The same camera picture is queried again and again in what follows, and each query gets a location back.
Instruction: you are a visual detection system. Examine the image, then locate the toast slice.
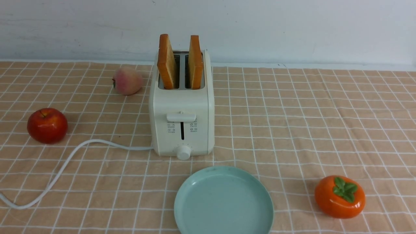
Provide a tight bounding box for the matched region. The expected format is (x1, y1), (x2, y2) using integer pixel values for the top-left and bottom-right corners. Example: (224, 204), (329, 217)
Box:
(188, 35), (203, 89)
(157, 34), (179, 89)

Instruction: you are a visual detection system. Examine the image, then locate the white two-slot toaster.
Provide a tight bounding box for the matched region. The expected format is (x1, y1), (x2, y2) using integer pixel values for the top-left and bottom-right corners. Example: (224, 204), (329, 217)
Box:
(149, 49), (215, 160)

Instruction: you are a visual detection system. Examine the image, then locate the orange checkered tablecloth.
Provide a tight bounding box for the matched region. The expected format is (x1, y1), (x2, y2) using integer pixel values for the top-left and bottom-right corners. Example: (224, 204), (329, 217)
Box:
(0, 62), (416, 234)

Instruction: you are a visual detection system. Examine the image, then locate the light blue plate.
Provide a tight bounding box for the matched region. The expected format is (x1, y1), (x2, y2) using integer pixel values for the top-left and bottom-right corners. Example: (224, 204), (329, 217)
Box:
(174, 166), (274, 234)

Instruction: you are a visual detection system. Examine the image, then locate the pink peach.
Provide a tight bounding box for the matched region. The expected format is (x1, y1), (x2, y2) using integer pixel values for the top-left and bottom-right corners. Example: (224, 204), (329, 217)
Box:
(112, 67), (144, 95)

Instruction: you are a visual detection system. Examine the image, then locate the orange persimmon with green leaf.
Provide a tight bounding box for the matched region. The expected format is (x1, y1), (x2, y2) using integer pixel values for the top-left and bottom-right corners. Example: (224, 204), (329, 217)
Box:
(315, 175), (366, 219)

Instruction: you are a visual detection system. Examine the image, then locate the red apple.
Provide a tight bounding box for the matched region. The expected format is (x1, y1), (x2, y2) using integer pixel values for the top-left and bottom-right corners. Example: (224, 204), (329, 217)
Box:
(27, 108), (68, 145)

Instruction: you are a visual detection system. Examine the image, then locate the white toaster power cable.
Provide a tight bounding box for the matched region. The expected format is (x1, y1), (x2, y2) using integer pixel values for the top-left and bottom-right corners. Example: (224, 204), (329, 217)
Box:
(0, 139), (154, 209)

